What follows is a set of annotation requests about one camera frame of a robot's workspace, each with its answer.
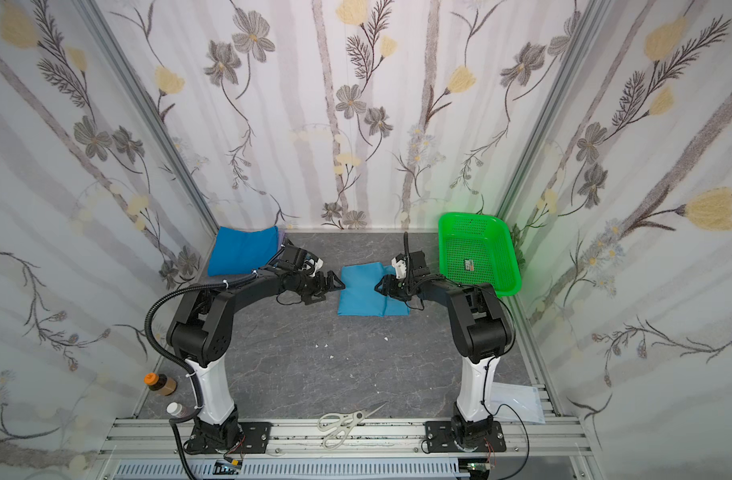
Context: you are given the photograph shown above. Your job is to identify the clear plastic bag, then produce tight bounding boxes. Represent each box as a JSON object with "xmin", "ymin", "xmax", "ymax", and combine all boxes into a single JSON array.
[{"xmin": 487, "ymin": 382, "xmax": 546, "ymax": 424}]

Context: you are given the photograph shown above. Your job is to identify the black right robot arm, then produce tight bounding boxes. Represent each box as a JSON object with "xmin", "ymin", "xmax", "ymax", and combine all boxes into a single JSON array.
[{"xmin": 374, "ymin": 233, "xmax": 516, "ymax": 453}]

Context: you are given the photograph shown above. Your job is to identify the white slotted cable duct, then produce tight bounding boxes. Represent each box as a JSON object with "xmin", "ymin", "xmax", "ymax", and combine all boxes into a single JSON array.
[{"xmin": 116, "ymin": 458, "xmax": 472, "ymax": 480}]

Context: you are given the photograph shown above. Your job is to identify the small white capped bottle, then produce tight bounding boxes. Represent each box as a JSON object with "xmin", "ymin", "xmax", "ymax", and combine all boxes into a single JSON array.
[{"xmin": 166, "ymin": 402, "xmax": 187, "ymax": 418}]

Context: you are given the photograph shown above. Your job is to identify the brown bottle orange cap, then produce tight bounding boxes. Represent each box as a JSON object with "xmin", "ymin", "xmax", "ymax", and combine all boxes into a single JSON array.
[{"xmin": 143, "ymin": 372, "xmax": 177, "ymax": 396}]

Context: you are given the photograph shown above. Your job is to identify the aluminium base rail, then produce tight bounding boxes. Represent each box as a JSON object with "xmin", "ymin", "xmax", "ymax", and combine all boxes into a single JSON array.
[{"xmin": 98, "ymin": 416, "xmax": 595, "ymax": 480}]

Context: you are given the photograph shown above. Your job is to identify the white handled scissors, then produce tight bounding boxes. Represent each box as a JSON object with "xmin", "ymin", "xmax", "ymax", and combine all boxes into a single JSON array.
[{"xmin": 316, "ymin": 401, "xmax": 387, "ymax": 450}]

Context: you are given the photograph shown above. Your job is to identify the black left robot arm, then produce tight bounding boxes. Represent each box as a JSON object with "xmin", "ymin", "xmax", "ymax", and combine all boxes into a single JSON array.
[{"xmin": 144, "ymin": 240, "xmax": 346, "ymax": 479}]

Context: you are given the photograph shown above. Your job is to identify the folded blue t shirt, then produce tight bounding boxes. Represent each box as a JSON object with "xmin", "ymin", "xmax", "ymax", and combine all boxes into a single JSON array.
[{"xmin": 207, "ymin": 227, "xmax": 279, "ymax": 276}]

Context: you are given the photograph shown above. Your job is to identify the green plastic basket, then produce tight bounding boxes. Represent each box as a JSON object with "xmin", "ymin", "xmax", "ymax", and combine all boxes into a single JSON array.
[{"xmin": 438, "ymin": 212, "xmax": 522, "ymax": 297}]

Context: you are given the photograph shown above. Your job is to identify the light blue t shirt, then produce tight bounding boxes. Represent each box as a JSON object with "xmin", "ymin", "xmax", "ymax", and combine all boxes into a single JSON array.
[{"xmin": 337, "ymin": 262, "xmax": 409, "ymax": 317}]

